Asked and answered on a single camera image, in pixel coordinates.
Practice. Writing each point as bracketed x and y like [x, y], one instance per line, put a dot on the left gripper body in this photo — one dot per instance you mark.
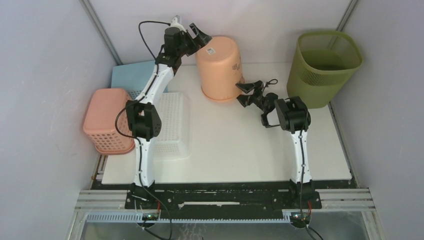
[188, 44]

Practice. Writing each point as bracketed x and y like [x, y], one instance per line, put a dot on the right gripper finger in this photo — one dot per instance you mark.
[248, 87]
[247, 100]

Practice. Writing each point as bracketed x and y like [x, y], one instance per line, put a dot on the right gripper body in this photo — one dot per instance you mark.
[260, 99]

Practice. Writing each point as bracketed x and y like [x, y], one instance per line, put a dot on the orange capybara bucket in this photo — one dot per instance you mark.
[220, 68]

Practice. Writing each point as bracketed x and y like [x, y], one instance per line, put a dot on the blue plastic basket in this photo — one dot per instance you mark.
[134, 78]

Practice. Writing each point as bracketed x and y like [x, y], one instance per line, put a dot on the green mesh waste bin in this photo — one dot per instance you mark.
[323, 62]

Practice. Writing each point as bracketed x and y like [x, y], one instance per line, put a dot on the clear white plastic tray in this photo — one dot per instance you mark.
[174, 141]

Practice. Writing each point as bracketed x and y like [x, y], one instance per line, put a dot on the pink plastic basket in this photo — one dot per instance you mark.
[105, 126]

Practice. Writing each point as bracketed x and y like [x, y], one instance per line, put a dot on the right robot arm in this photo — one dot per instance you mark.
[292, 116]

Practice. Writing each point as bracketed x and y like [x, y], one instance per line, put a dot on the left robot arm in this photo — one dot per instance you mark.
[143, 119]

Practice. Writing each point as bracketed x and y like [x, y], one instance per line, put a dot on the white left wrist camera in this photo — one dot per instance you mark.
[176, 22]

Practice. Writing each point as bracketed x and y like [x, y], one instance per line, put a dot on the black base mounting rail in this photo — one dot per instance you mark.
[223, 201]

